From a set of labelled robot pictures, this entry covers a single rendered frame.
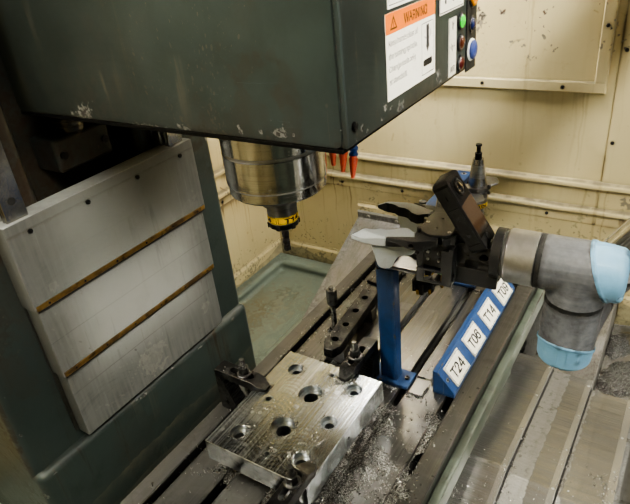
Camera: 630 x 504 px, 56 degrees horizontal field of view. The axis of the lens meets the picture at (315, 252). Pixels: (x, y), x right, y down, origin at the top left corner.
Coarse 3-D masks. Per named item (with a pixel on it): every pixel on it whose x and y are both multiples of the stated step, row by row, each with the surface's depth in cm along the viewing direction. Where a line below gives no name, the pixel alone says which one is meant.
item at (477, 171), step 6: (474, 162) 139; (480, 162) 138; (474, 168) 139; (480, 168) 139; (474, 174) 140; (480, 174) 139; (468, 180) 143; (474, 180) 140; (480, 180) 140; (486, 180) 141; (474, 186) 141; (480, 186) 140
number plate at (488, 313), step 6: (486, 300) 146; (486, 306) 145; (492, 306) 147; (480, 312) 143; (486, 312) 144; (492, 312) 146; (498, 312) 147; (486, 318) 143; (492, 318) 145; (486, 324) 142; (492, 324) 144
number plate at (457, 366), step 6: (456, 348) 132; (456, 354) 131; (450, 360) 129; (456, 360) 130; (462, 360) 131; (444, 366) 127; (450, 366) 128; (456, 366) 129; (462, 366) 130; (468, 366) 132; (450, 372) 127; (456, 372) 128; (462, 372) 130; (450, 378) 127; (456, 378) 128; (462, 378) 129; (456, 384) 127
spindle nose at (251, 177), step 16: (224, 144) 86; (240, 144) 83; (256, 144) 82; (224, 160) 88; (240, 160) 85; (256, 160) 84; (272, 160) 83; (288, 160) 84; (304, 160) 85; (320, 160) 88; (240, 176) 86; (256, 176) 85; (272, 176) 84; (288, 176) 85; (304, 176) 86; (320, 176) 89; (240, 192) 88; (256, 192) 86; (272, 192) 86; (288, 192) 86; (304, 192) 87
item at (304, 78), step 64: (0, 0) 90; (64, 0) 82; (128, 0) 76; (192, 0) 70; (256, 0) 65; (320, 0) 61; (384, 0) 69; (64, 64) 89; (128, 64) 81; (192, 64) 75; (256, 64) 69; (320, 64) 65; (384, 64) 72; (192, 128) 81; (256, 128) 74; (320, 128) 69
